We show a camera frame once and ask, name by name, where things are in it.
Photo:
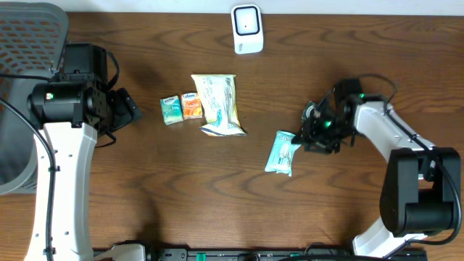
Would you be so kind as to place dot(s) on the white barcode scanner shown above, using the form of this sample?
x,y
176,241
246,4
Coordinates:
x,y
248,36

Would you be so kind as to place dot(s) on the orange small packet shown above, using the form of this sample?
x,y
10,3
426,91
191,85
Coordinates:
x,y
191,106

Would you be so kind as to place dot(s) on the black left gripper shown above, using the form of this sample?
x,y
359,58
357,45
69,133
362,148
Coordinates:
x,y
127,109

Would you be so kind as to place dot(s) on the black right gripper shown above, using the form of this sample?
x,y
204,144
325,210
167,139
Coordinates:
x,y
309,135

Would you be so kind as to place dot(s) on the dark grey plastic basket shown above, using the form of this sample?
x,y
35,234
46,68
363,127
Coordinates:
x,y
33,36

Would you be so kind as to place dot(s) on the teal tissue box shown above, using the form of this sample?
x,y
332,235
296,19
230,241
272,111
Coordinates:
x,y
171,110

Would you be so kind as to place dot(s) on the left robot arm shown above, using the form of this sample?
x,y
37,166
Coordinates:
x,y
70,112

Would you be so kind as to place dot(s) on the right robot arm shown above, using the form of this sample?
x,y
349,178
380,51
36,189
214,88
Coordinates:
x,y
420,198

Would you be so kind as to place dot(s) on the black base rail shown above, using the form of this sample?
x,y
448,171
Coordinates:
x,y
253,254

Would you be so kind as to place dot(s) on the mint green wipes pack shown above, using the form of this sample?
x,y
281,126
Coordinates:
x,y
282,153

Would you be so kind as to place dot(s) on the cream snack bag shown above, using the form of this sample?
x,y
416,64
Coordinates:
x,y
217,94

